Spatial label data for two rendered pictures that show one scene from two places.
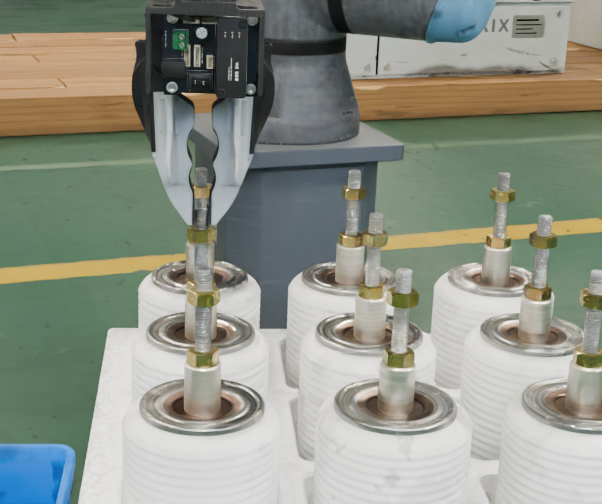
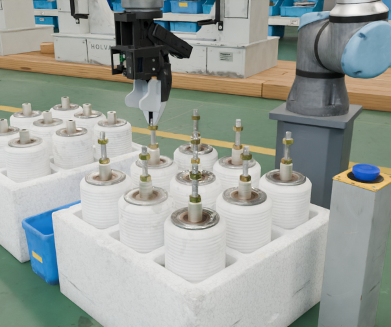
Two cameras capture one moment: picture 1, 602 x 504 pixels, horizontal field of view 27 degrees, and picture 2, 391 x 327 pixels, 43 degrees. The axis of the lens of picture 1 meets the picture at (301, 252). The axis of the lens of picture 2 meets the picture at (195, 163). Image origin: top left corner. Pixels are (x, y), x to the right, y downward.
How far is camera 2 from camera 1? 0.76 m
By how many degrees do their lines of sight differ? 48
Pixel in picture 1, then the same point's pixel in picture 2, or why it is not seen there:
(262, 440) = (102, 191)
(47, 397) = not seen: hidden behind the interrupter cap
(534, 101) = not seen: outside the picture
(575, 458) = (166, 231)
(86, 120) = not seen: outside the picture
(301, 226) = (299, 148)
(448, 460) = (137, 217)
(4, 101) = (367, 95)
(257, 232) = (282, 146)
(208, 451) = (85, 188)
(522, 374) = (218, 206)
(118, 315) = not seen: hidden behind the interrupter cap
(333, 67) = (325, 84)
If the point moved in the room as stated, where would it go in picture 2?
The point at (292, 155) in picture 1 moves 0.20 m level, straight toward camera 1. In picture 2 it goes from (293, 117) to (232, 133)
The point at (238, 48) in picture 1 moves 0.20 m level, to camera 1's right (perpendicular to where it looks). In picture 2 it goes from (130, 62) to (203, 78)
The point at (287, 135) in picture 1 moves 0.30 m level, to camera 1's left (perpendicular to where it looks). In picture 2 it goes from (298, 109) to (214, 89)
